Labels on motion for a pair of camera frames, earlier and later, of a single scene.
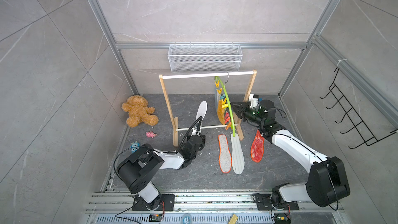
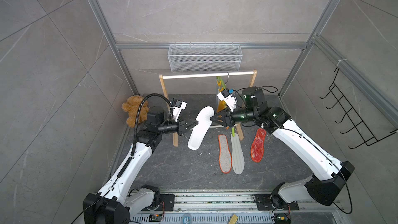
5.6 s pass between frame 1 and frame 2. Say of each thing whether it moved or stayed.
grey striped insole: stayed
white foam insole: moved
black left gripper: moved
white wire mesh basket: stayed
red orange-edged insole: stayed
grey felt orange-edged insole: stayed
